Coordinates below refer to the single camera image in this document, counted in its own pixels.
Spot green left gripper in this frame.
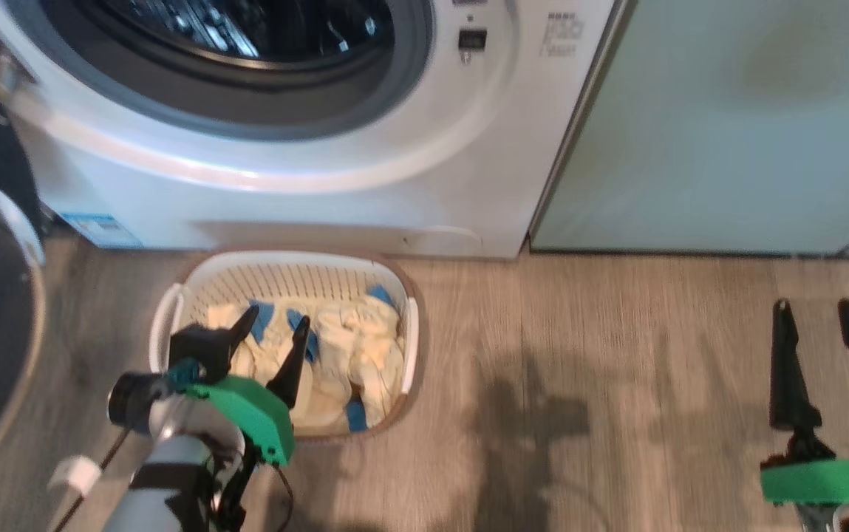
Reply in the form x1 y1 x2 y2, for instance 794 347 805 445
166 304 311 468

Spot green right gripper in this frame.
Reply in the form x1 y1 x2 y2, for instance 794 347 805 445
760 299 849 532

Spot yellow clothes with blue trim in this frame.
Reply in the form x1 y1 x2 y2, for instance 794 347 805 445
206 284 406 434

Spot cream perforated laundry basket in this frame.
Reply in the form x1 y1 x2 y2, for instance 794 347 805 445
149 250 422 441

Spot white washing machine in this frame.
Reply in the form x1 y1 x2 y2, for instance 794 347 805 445
0 0 628 259

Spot grey rubber door gasket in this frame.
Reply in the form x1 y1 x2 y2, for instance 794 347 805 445
7 0 436 143

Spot black door latch socket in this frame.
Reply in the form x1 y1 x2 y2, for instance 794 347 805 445
458 28 488 64

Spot blue energy label sticker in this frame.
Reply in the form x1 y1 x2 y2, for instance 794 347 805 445
61 213 143 249

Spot round white filter cover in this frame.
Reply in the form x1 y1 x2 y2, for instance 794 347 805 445
403 225 484 249

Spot pale green cabinet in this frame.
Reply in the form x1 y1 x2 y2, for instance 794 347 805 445
530 0 849 260

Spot steel washer drum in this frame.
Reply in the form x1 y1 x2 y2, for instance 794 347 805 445
95 0 395 64

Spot printed text notice on washer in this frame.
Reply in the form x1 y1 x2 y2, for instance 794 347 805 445
540 13 586 59

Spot thin black cable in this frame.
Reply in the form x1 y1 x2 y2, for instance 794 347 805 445
47 427 131 532

